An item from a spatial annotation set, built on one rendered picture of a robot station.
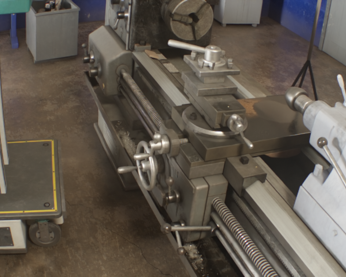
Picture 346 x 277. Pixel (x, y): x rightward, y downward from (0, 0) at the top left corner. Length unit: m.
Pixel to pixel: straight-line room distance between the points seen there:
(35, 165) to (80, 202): 0.41
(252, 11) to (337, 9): 1.27
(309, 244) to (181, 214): 0.60
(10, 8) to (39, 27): 2.73
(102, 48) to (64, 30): 1.79
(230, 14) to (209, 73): 4.48
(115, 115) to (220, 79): 1.20
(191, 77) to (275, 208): 0.60
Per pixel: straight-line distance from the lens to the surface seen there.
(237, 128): 1.57
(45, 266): 2.38
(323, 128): 1.46
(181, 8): 2.38
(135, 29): 2.55
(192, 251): 1.92
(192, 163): 1.60
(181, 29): 2.42
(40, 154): 2.61
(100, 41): 2.88
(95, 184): 2.89
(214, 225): 1.73
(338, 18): 5.75
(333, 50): 5.86
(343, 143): 1.40
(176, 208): 1.82
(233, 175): 1.62
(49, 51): 4.56
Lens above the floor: 1.77
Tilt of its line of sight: 31 degrees down
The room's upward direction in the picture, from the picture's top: 7 degrees clockwise
